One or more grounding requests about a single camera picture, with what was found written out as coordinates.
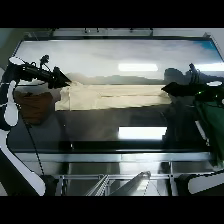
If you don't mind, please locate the black cable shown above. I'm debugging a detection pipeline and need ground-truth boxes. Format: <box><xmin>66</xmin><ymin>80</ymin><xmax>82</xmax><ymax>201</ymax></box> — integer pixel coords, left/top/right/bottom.
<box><xmin>15</xmin><ymin>102</ymin><xmax>46</xmax><ymax>177</ymax></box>

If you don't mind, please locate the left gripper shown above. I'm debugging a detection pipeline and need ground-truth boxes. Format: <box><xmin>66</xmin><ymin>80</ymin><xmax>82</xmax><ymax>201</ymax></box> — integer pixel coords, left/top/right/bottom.
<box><xmin>48</xmin><ymin>68</ymin><xmax>64</xmax><ymax>90</ymax></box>

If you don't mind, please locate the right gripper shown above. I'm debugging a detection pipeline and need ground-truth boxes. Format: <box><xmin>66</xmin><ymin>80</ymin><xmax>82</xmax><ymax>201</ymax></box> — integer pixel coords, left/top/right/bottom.
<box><xmin>172</xmin><ymin>81</ymin><xmax>194</xmax><ymax>98</ymax></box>

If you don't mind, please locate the cream garment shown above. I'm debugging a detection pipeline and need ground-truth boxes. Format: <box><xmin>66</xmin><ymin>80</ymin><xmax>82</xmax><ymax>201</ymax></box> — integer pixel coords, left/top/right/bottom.
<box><xmin>54</xmin><ymin>80</ymin><xmax>173</xmax><ymax>112</ymax></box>

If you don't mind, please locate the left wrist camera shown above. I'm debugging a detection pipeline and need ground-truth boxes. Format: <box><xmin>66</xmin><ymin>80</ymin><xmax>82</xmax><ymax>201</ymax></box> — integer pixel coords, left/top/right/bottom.
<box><xmin>38</xmin><ymin>54</ymin><xmax>52</xmax><ymax>73</ymax></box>

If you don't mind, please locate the green garment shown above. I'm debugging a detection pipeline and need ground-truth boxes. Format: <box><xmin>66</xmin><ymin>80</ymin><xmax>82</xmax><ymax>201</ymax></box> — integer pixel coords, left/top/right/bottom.
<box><xmin>194</xmin><ymin>99</ymin><xmax>224</xmax><ymax>168</ymax></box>

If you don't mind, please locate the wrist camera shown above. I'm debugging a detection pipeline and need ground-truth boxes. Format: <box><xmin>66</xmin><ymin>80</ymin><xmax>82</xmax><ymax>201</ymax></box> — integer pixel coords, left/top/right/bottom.
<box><xmin>38</xmin><ymin>54</ymin><xmax>52</xmax><ymax>73</ymax></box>
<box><xmin>187</xmin><ymin>62</ymin><xmax>202</xmax><ymax>85</ymax></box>

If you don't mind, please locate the brown garment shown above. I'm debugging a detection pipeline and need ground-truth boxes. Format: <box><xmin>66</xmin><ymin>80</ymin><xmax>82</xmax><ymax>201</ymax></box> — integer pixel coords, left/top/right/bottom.
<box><xmin>13</xmin><ymin>89</ymin><xmax>63</xmax><ymax>127</ymax></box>

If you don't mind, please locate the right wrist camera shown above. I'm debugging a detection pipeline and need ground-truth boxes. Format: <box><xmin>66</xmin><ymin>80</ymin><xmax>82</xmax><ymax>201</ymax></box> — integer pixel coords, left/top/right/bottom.
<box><xmin>187</xmin><ymin>62</ymin><xmax>202</xmax><ymax>85</ymax></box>

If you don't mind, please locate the silver frame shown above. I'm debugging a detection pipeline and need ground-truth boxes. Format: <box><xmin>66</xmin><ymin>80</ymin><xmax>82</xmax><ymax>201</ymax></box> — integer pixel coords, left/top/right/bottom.
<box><xmin>9</xmin><ymin>151</ymin><xmax>224</xmax><ymax>197</ymax></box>

